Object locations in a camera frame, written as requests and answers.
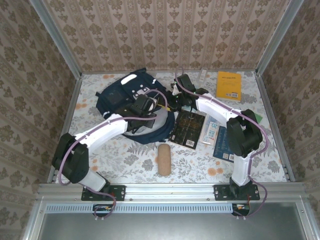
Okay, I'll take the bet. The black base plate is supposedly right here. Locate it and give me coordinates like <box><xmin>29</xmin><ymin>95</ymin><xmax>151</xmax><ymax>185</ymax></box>
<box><xmin>213</xmin><ymin>184</ymin><xmax>261</xmax><ymax>202</ymax></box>
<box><xmin>81</xmin><ymin>184</ymin><xmax>126</xmax><ymax>202</ymax></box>

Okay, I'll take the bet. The aluminium mounting rail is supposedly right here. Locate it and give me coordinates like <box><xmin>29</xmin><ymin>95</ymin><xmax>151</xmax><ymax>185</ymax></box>
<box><xmin>37</xmin><ymin>182</ymin><xmax>307</xmax><ymax>201</ymax></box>

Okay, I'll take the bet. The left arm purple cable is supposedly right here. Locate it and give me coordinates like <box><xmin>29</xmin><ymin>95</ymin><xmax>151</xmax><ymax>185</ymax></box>
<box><xmin>57</xmin><ymin>89</ymin><xmax>169</xmax><ymax>222</ymax></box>

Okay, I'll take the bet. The aluminium frame post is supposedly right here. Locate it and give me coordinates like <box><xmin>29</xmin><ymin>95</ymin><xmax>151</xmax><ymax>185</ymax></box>
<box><xmin>29</xmin><ymin>0</ymin><xmax>83</xmax><ymax>80</ymax></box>
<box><xmin>256</xmin><ymin>0</ymin><xmax>306</xmax><ymax>75</ymax></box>

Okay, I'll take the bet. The slotted grey cable duct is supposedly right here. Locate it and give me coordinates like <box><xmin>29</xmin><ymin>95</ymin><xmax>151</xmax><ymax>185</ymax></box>
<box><xmin>44</xmin><ymin>202</ymin><xmax>251</xmax><ymax>214</ymax></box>

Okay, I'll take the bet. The clear plastic stationery package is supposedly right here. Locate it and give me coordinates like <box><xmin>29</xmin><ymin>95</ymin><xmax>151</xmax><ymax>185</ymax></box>
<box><xmin>199</xmin><ymin>116</ymin><xmax>220</xmax><ymax>145</ymax></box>

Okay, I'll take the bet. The grey metal sheet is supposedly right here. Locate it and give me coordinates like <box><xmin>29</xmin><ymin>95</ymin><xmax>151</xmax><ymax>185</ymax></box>
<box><xmin>37</xmin><ymin>201</ymin><xmax>312</xmax><ymax>240</ymax></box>

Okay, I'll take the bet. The aluminium back rail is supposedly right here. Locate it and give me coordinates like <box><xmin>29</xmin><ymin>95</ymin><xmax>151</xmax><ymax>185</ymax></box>
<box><xmin>81</xmin><ymin>70</ymin><xmax>258</xmax><ymax>75</ymax></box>

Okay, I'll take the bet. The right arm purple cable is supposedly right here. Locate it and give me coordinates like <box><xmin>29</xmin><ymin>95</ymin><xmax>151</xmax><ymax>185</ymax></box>
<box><xmin>174</xmin><ymin>66</ymin><xmax>270</xmax><ymax>221</ymax></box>

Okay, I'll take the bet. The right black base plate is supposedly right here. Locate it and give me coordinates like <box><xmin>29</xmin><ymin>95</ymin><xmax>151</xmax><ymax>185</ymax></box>
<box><xmin>213</xmin><ymin>184</ymin><xmax>261</xmax><ymax>202</ymax></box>

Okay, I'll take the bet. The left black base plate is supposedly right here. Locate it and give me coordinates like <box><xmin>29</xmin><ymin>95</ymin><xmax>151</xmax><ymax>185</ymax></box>
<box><xmin>81</xmin><ymin>184</ymin><xmax>126</xmax><ymax>202</ymax></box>

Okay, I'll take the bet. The navy blue backpack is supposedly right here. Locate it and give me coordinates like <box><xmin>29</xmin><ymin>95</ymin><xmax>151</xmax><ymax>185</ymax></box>
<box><xmin>95</xmin><ymin>67</ymin><xmax>176</xmax><ymax>145</ymax></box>

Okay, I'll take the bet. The small controller board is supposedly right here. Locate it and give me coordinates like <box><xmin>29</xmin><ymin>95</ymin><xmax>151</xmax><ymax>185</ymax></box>
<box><xmin>231</xmin><ymin>203</ymin><xmax>251</xmax><ymax>216</ymax></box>
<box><xmin>92</xmin><ymin>203</ymin><xmax>116</xmax><ymax>218</ymax></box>

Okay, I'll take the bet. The aluminium side rail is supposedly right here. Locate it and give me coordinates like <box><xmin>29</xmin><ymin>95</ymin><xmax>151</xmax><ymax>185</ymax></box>
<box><xmin>254</xmin><ymin>72</ymin><xmax>296</xmax><ymax>182</ymax></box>
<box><xmin>47</xmin><ymin>74</ymin><xmax>83</xmax><ymax>185</ymax></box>

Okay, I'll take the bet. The small clear plastic box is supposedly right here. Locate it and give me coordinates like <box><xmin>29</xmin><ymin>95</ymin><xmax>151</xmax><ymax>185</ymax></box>
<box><xmin>198</xmin><ymin>67</ymin><xmax>208</xmax><ymax>83</ymax></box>

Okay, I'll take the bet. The tan cork pencil case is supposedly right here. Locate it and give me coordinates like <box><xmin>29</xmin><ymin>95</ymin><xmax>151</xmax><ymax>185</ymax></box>
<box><xmin>157</xmin><ymin>144</ymin><xmax>172</xmax><ymax>177</ymax></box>

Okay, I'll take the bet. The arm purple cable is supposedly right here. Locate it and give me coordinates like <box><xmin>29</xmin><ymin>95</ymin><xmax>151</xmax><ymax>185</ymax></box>
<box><xmin>174</xmin><ymin>66</ymin><xmax>270</xmax><ymax>221</ymax></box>
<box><xmin>57</xmin><ymin>89</ymin><xmax>169</xmax><ymax>222</ymax></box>

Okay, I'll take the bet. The yellow book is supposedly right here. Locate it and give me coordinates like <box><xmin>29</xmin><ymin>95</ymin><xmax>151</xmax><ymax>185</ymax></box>
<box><xmin>215</xmin><ymin>70</ymin><xmax>243</xmax><ymax>102</ymax></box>

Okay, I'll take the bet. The black book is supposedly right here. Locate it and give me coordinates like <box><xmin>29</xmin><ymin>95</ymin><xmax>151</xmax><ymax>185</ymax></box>
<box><xmin>169</xmin><ymin>110</ymin><xmax>207</xmax><ymax>150</ymax></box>

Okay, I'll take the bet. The blue book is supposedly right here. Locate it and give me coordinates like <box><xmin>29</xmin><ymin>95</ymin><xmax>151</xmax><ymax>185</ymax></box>
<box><xmin>212</xmin><ymin>126</ymin><xmax>237</xmax><ymax>163</ymax></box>

